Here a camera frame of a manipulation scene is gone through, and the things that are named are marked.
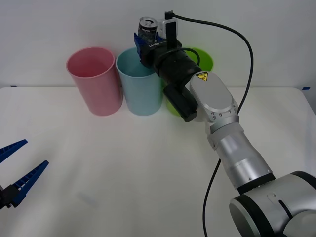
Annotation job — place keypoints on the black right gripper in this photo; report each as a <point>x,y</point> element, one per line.
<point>154,53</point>

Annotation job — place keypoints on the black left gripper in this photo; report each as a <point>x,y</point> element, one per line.
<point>2,197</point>

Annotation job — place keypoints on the dark grey drink can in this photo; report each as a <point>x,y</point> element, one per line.
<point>147,32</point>

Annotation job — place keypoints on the silver and black right arm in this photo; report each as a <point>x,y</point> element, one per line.
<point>217,98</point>

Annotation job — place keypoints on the pale blue plastic bin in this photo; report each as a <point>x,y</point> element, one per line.
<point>138,96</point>

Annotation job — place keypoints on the green plastic bin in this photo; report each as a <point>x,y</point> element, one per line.
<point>205,61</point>

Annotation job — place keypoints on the pink plastic bin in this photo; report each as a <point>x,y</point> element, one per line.
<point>98,93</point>

